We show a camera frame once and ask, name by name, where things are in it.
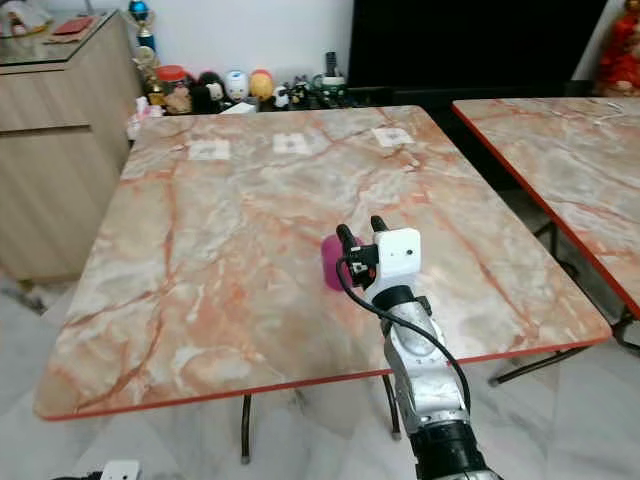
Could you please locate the purple plastic cup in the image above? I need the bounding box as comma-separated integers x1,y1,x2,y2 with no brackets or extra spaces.
320,235,361,292

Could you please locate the white paper tag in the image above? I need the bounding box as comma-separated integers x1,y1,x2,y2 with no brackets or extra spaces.
271,132,314,157
372,126,417,150
189,139,232,162

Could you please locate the large marble pattern table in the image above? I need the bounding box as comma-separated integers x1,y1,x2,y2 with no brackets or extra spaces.
31,104,614,466

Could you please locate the green glass jar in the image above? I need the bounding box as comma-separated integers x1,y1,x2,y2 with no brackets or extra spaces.
316,76,349,108

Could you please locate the yellow round doll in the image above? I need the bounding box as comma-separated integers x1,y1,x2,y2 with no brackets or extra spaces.
249,69,276,102

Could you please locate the marble table with red edge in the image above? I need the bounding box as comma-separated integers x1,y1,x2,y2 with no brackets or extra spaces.
451,96,640,353

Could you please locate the white round doll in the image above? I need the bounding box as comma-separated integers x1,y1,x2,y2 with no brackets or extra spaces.
225,69,251,102

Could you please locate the black round figurine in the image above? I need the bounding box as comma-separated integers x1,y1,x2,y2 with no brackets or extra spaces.
194,71,227,114

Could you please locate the black television screen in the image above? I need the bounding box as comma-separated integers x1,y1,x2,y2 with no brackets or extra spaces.
347,0,613,97

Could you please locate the red lid jar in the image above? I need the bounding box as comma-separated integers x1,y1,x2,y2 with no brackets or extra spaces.
154,65,192,115

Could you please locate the pink white tissue pack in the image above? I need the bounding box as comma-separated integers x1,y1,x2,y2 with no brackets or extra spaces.
124,99,162,141

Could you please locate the light wooden cabinet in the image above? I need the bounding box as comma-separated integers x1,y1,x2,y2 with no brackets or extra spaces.
0,11,147,283

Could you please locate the red robed statue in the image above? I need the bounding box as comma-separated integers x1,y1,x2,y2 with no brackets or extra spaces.
594,0,640,99

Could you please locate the blue ball trophy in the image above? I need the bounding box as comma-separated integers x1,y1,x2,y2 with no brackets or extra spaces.
127,0,157,51

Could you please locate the pale figurine ornament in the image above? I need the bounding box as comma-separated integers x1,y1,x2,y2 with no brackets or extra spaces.
0,0,53,37

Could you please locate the red flat box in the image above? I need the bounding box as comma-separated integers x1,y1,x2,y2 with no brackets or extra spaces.
44,14,104,44

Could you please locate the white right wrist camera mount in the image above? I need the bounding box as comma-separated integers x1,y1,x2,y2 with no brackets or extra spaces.
368,227,422,292

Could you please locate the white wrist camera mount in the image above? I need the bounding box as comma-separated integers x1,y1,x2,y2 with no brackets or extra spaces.
99,460,142,480
368,227,422,292

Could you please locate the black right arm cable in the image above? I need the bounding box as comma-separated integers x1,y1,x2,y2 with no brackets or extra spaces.
334,256,473,413

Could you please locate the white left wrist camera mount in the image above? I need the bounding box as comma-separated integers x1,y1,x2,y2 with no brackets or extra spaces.
99,460,142,480

